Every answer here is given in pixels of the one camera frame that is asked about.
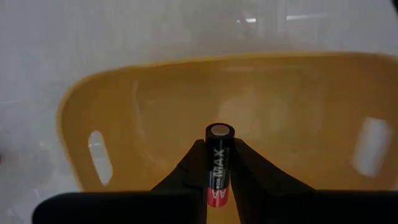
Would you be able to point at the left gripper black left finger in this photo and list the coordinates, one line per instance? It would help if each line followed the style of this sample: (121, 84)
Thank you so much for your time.
(189, 174)

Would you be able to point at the black red AA battery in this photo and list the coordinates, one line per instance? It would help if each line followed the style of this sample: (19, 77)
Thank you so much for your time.
(219, 161)

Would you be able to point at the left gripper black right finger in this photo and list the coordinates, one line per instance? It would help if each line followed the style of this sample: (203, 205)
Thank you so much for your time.
(258, 174)

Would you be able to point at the yellow plastic bin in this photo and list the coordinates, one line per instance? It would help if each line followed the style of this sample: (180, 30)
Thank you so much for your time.
(280, 93)

